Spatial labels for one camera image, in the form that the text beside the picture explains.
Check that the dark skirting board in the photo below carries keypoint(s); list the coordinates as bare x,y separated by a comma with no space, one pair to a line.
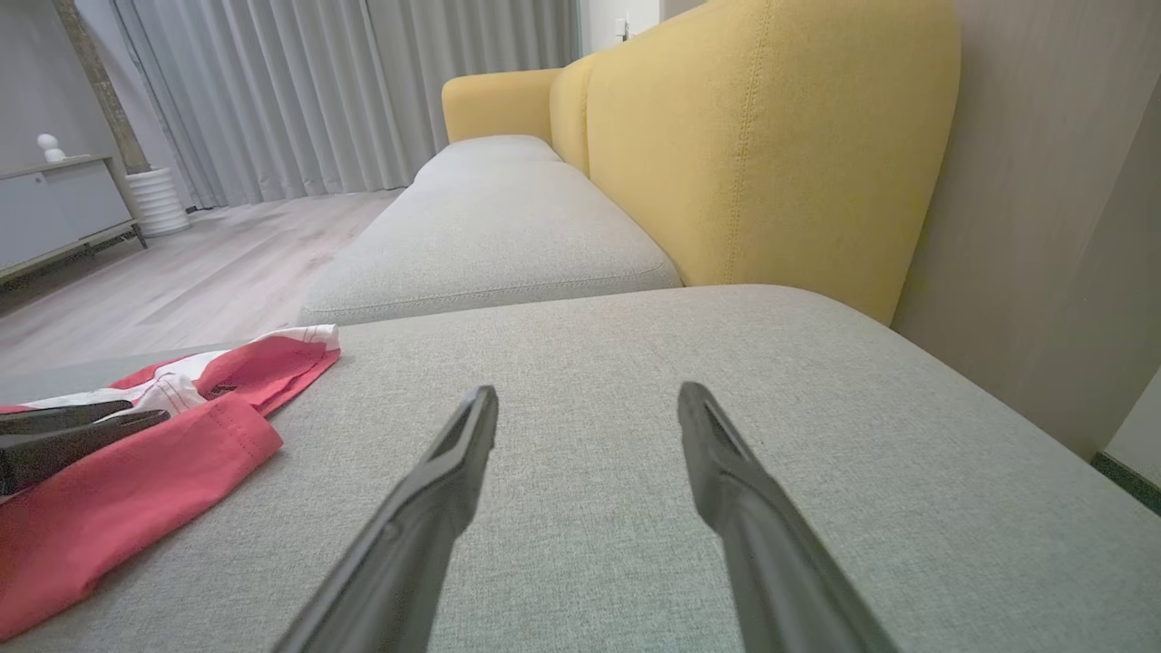
1134,485

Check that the white wall switch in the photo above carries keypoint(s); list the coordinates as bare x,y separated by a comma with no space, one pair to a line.
622,27

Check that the narrow yellow sofa back cushion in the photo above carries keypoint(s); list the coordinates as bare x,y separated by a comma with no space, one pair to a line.
571,109

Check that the white ribbed plant pot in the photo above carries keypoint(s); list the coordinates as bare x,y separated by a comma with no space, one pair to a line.
159,204

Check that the small white ornament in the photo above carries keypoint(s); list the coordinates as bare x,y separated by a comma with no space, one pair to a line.
50,150

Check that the brown tree trunk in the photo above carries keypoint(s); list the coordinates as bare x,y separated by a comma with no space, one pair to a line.
104,91

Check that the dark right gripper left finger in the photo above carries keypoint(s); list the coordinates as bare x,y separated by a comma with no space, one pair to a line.
399,580

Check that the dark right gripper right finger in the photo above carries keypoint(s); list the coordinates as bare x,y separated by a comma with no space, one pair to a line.
780,589

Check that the grey sideboard cabinet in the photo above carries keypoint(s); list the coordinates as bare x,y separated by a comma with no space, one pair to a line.
63,204

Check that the red basketball jersey number 23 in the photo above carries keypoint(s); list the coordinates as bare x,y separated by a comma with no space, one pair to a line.
136,508

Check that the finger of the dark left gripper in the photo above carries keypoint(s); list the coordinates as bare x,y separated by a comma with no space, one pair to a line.
63,417
63,449

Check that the wide yellow sofa back cushion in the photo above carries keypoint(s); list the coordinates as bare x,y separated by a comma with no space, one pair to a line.
771,136

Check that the yellow sofa armrest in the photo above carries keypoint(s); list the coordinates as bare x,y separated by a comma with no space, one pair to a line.
494,104

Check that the small grey sofa seat cushion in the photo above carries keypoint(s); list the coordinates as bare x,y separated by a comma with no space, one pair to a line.
490,152

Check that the medium grey sofa seat cushion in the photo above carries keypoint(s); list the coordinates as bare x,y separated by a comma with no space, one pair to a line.
490,245

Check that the grey pleated curtain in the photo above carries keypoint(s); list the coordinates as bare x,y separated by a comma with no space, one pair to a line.
299,91

